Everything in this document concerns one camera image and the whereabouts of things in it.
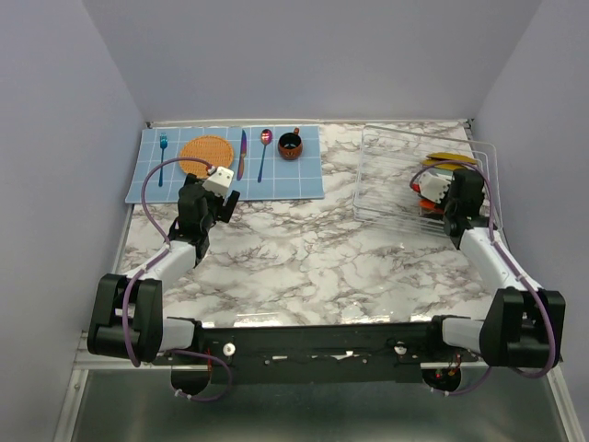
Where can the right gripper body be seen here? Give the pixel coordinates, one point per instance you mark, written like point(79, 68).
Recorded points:
point(446, 203)

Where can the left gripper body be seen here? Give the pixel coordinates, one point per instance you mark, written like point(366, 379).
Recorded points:
point(214, 207)

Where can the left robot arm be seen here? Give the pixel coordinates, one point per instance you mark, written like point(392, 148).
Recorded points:
point(127, 319)

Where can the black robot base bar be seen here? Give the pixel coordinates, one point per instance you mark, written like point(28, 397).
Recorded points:
point(369, 352)

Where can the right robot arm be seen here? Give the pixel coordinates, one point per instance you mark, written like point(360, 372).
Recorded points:
point(523, 327)

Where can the orange plate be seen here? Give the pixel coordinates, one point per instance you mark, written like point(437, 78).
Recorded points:
point(430, 206)

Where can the yellow plate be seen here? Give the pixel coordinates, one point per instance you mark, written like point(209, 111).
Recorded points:
point(438, 157)

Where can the woven orange trivet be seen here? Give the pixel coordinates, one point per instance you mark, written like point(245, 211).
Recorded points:
point(213, 149)

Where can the blue grid placemat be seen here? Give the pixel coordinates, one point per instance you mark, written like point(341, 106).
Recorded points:
point(282, 179)

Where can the iridescent knife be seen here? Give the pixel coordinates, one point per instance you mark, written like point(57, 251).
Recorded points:
point(242, 155)

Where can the blue fork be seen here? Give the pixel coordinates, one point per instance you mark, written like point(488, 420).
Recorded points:
point(163, 146)

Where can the iridescent spoon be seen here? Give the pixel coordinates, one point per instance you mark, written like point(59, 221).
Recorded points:
point(266, 139)

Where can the brown ceramic mug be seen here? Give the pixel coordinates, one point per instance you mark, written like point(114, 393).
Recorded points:
point(290, 145)

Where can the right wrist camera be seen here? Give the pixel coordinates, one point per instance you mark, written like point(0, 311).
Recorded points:
point(432, 184)

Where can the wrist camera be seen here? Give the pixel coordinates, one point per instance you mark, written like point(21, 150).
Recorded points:
point(432, 184)
point(219, 181)

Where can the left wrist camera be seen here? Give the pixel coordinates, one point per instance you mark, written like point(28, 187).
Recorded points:
point(219, 181)

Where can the white wire dish rack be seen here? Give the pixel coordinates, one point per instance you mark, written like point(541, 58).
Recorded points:
point(391, 154)

